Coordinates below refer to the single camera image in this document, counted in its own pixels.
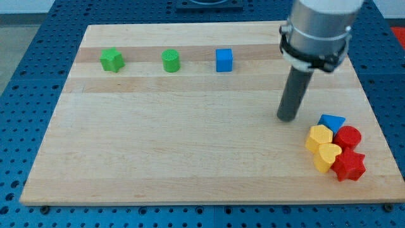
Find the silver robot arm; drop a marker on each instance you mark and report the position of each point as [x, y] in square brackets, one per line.
[317, 33]

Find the blue cube block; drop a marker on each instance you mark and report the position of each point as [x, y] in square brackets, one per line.
[224, 60]

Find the wooden board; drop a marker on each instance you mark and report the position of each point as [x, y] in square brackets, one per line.
[144, 136]

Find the green cylinder block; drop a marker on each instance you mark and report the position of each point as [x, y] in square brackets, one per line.
[171, 60]

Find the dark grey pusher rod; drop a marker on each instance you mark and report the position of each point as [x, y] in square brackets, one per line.
[293, 93]

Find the green star block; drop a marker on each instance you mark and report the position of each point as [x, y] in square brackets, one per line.
[111, 60]

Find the yellow hexagon block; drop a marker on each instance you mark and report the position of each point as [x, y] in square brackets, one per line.
[317, 135]

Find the yellow heart block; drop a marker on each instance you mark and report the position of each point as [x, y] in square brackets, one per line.
[325, 157]

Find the blue triangle block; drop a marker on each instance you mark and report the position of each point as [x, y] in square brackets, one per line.
[334, 123]

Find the red cylinder block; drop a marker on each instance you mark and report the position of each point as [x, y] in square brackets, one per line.
[347, 137]

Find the red star block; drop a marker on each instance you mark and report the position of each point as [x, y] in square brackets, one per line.
[349, 165]

